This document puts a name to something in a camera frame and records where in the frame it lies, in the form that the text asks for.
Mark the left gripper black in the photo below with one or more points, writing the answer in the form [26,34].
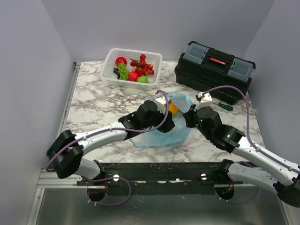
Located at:
[168,124]

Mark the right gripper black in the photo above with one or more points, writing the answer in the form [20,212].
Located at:
[189,115]

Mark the light blue plastic bag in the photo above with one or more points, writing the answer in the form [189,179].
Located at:
[177,136]

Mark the red fake peach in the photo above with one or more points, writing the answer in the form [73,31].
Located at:
[133,76]

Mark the red fake cherry bunch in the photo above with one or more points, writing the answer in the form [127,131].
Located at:
[142,67]

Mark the green fake grape bunch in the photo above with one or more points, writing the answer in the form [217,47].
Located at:
[123,72]

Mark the dark purple fake grapes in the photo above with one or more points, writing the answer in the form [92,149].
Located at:
[116,71]

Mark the red fake apple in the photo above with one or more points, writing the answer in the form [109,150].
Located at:
[120,60]

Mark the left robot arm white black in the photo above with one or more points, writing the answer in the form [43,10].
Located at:
[66,153]

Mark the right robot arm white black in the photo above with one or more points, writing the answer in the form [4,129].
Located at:
[271,172]

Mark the green fake fruit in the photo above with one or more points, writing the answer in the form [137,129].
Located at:
[142,79]

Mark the black plastic toolbox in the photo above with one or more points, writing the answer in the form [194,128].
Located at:
[202,68]

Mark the white plastic basket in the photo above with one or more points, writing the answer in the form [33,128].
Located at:
[151,58]

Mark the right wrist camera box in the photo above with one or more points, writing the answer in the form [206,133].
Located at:
[204,100]

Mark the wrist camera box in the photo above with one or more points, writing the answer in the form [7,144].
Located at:
[204,100]
[162,102]

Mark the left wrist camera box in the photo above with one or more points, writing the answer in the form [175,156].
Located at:
[162,102]

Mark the green handled screwdriver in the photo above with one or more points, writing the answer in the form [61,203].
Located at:
[224,106]

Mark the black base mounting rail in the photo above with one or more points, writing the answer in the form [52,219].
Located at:
[160,178]

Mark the aluminium frame profile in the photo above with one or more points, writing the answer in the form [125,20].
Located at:
[51,180]

